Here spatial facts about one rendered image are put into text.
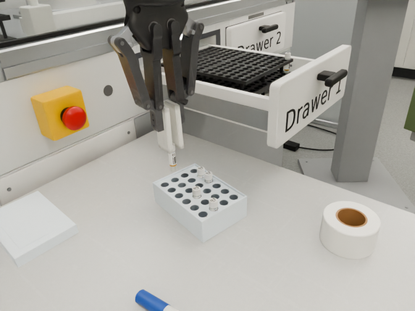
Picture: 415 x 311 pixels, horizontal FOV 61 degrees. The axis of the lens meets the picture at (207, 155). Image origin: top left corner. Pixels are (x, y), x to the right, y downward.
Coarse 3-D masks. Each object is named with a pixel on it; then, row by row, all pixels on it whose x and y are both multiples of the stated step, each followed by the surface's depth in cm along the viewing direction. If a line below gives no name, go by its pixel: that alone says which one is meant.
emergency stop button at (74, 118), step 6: (72, 108) 57; (78, 108) 58; (66, 114) 56; (72, 114) 57; (78, 114) 58; (84, 114) 58; (66, 120) 57; (72, 120) 57; (78, 120) 58; (84, 120) 59; (66, 126) 57; (72, 126) 57; (78, 126) 58
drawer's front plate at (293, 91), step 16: (336, 48) 69; (320, 64) 61; (336, 64) 67; (288, 80) 54; (304, 80) 58; (272, 96) 54; (288, 96) 55; (304, 96) 60; (320, 96) 66; (336, 96) 73; (272, 112) 55; (304, 112) 62; (320, 112) 68; (272, 128) 56; (272, 144) 57
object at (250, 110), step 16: (304, 64) 76; (144, 80) 75; (192, 96) 67; (208, 96) 65; (224, 96) 62; (240, 96) 60; (256, 96) 58; (208, 112) 66; (224, 112) 64; (240, 112) 61; (256, 112) 59; (256, 128) 61
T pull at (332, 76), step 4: (324, 72) 62; (328, 72) 62; (332, 72) 62; (340, 72) 61; (344, 72) 62; (320, 76) 61; (324, 76) 61; (328, 76) 60; (332, 76) 60; (336, 76) 60; (340, 76) 61; (344, 76) 62; (320, 80) 62; (324, 80) 61; (328, 80) 58; (332, 80) 58; (336, 80) 60; (328, 84) 58; (332, 84) 59
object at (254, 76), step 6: (282, 60) 74; (288, 60) 73; (270, 66) 70; (276, 66) 70; (282, 66) 71; (258, 72) 67; (264, 72) 67; (270, 72) 68; (240, 78) 64; (246, 78) 64; (252, 78) 64; (258, 78) 66; (246, 84) 63
